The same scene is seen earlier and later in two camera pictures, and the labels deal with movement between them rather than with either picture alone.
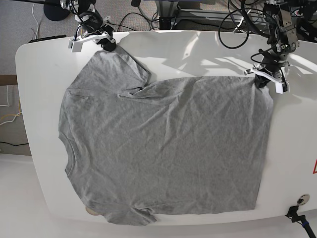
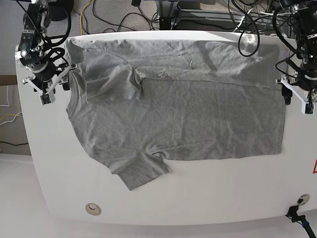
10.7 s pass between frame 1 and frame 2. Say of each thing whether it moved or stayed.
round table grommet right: stayed
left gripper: moved
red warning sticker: stayed
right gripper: moved
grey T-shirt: moved
